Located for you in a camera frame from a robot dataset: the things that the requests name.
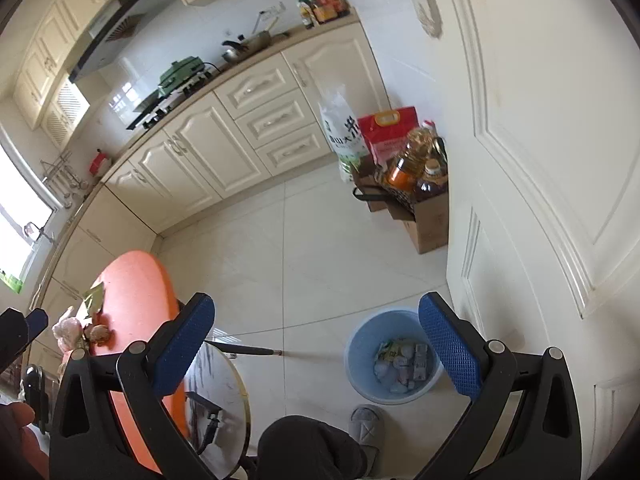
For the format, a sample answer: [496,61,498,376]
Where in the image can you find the cardboard box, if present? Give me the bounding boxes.
[352,157,449,255]

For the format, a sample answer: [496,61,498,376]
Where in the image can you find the white rice bag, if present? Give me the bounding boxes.
[318,85,370,183]

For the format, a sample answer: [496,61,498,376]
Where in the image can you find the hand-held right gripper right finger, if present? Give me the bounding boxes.
[417,291,583,480]

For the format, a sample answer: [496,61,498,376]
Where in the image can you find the green electric cooking pot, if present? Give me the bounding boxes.
[159,56,207,97]

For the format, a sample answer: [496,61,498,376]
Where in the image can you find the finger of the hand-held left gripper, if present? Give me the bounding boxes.
[22,308,49,343]
[0,310,28,373]

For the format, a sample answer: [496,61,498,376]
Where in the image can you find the cream lower kitchen cabinets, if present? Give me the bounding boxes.
[25,7,383,376]

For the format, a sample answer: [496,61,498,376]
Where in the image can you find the grey slipper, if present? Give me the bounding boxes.
[348,405,387,480]

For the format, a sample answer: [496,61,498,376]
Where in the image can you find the steel wok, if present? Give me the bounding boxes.
[221,30,291,64]

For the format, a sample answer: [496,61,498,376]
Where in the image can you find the group of condiment bottles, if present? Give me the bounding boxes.
[296,0,351,29]

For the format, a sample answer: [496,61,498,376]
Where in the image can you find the round marble table shelf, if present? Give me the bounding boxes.
[182,340,251,478]

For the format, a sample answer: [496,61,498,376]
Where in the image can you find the row of cream upper cabinets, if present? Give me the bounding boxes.
[10,0,166,131]

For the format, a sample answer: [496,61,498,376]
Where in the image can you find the cream cabinet drawer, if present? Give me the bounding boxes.
[234,95,313,148]
[214,62,301,121]
[254,122,331,176]

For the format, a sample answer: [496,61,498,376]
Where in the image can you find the round orange table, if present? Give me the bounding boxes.
[62,251,193,476]

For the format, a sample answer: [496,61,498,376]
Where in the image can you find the person's dark trouser leg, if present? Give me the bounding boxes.
[256,415,369,480]

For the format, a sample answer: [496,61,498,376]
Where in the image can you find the red rice bag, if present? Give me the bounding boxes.
[356,106,420,167]

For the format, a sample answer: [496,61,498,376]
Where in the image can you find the white panel door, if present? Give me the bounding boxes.
[400,0,640,480]

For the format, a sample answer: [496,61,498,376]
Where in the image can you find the green snack packet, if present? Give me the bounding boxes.
[82,282,106,318]

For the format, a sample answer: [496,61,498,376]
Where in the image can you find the hanging utensil rack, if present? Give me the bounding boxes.
[39,154,96,209]

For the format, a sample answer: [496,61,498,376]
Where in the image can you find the dark sauce bottle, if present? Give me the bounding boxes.
[412,137,449,201]

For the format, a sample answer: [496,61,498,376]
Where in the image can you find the yellow-green packet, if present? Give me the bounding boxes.
[377,341,406,363]

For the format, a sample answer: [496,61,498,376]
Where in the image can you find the steel range hood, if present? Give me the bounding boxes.
[67,0,176,83]

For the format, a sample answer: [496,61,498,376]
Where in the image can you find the blue plastic trash bin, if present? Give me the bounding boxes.
[346,310,445,407]

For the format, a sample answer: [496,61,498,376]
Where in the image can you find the kitchen window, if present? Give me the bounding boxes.
[0,125,56,286]

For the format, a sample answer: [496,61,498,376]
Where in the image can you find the person's left hand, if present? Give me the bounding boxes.
[0,402,37,461]

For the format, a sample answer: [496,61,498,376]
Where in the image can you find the black rod with metal tip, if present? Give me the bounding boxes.
[204,342,283,358]

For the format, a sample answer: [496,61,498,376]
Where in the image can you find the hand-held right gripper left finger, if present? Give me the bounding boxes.
[50,292,216,480]

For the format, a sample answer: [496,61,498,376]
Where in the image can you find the clear plastic bag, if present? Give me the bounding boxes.
[52,305,83,351]

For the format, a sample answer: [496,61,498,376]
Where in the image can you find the chrome faucet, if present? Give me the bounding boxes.
[23,220,57,244]

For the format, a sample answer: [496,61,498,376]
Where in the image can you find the black cooktop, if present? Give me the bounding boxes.
[125,72,223,132]

